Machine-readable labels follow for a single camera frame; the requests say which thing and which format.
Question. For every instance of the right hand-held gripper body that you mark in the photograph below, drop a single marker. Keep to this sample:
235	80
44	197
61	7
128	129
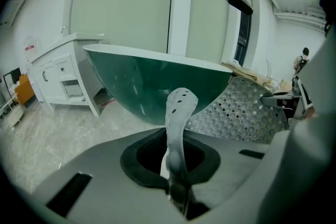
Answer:
304	97

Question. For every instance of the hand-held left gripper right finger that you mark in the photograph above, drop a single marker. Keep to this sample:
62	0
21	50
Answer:
228	173

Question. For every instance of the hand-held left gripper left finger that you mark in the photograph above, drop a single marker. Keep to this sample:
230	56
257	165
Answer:
105	165

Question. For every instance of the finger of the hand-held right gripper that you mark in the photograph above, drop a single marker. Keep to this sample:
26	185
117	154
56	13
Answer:
273	100

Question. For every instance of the translucent bubble bath mat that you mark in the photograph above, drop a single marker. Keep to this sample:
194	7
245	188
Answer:
236	115

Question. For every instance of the green bathtub with white rim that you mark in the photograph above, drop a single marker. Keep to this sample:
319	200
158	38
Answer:
147	81

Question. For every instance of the pile of wooden boards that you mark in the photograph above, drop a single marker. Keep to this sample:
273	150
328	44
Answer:
252	73

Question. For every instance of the dark door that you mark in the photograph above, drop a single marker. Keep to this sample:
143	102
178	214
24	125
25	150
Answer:
242	39

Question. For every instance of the person's grey shirt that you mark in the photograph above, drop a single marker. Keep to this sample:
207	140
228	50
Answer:
302	165

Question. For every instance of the white vanity cabinet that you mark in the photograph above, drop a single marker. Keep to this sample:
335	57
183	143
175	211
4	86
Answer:
60	73

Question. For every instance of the white low table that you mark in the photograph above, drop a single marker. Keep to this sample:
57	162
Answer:
11	112

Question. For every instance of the orange chair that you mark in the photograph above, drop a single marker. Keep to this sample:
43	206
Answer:
23	90

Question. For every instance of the black framed screen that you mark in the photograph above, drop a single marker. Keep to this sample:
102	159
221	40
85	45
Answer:
14	77

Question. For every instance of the white container with red label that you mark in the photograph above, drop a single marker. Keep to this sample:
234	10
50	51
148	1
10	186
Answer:
32	47

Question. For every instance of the chrome faucet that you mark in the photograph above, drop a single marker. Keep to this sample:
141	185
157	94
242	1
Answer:
65	29

